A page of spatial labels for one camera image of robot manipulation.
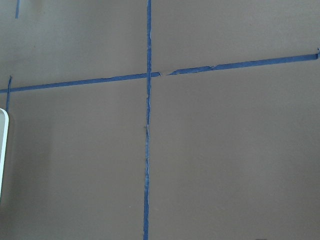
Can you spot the white bear tray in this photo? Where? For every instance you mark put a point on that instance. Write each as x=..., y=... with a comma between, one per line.
x=4, y=126

